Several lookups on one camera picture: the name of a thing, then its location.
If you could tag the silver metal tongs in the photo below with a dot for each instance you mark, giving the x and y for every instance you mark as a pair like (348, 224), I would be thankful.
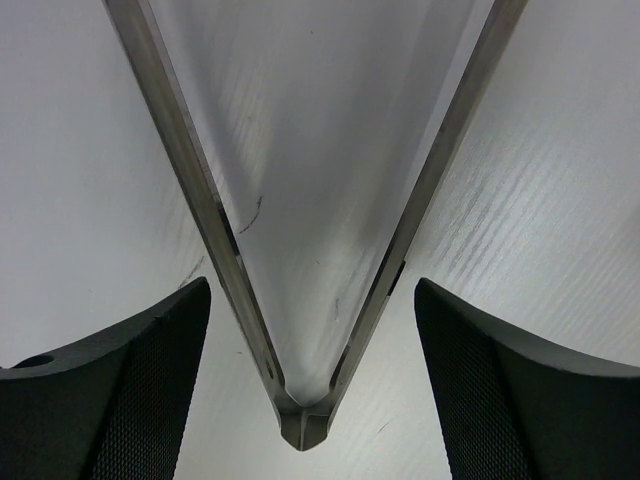
(309, 138)

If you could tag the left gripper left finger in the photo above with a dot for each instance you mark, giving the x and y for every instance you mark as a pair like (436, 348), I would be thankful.
(112, 405)

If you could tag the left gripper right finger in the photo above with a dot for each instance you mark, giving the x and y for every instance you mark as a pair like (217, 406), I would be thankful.
(512, 405)

